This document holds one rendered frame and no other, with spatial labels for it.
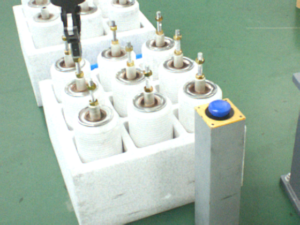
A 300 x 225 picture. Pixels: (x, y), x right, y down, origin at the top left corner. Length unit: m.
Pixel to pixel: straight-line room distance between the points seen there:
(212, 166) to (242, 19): 1.15
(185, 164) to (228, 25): 0.97
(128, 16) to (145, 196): 0.61
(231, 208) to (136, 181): 0.20
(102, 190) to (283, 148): 0.52
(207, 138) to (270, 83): 0.72
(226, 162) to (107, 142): 0.24
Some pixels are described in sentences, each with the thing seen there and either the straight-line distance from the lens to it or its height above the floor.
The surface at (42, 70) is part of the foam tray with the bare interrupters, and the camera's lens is 1.48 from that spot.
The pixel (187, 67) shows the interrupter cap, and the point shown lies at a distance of 1.16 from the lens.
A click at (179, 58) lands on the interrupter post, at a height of 0.27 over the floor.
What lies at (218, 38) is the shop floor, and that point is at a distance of 1.85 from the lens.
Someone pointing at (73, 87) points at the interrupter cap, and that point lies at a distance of 1.12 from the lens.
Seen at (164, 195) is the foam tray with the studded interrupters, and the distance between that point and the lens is 1.13.
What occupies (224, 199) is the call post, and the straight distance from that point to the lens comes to 1.00.
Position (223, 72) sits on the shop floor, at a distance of 1.64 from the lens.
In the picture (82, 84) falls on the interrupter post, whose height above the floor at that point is 0.27.
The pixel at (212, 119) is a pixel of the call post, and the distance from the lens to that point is 0.89.
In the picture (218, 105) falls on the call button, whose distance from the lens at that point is 0.90.
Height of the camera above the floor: 0.84
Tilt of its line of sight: 32 degrees down
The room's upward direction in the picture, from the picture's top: 3 degrees counter-clockwise
